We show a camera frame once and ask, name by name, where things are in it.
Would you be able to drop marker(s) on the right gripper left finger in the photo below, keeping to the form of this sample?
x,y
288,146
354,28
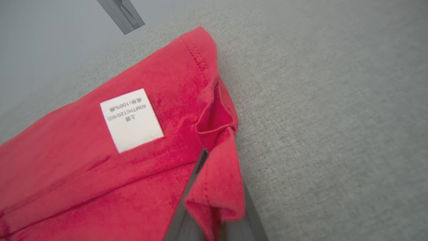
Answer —
x,y
185,221

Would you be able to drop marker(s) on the grey metal partition post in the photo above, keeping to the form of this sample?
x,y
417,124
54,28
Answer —
x,y
122,15

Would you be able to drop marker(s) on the grey fabric sofa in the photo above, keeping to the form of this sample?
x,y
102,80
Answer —
x,y
334,134

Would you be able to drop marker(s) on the red shirt with white sleeves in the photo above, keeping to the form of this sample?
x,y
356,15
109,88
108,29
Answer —
x,y
83,174

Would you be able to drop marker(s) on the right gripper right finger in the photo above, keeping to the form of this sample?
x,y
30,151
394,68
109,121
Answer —
x,y
249,227

